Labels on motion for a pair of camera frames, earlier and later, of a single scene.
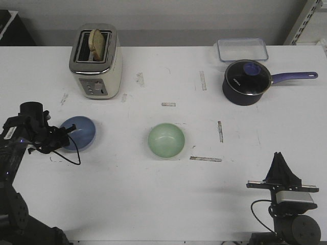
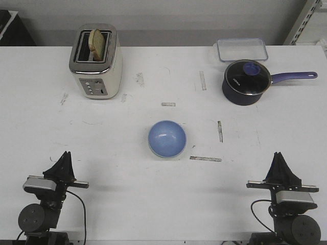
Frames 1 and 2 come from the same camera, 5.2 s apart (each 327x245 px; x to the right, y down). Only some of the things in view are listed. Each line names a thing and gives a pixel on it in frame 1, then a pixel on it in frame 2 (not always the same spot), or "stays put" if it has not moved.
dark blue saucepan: (246, 82) stays put
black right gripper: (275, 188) stays put
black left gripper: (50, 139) → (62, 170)
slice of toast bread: (96, 45) stays put
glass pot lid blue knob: (248, 77) stays put
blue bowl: (84, 134) → (166, 138)
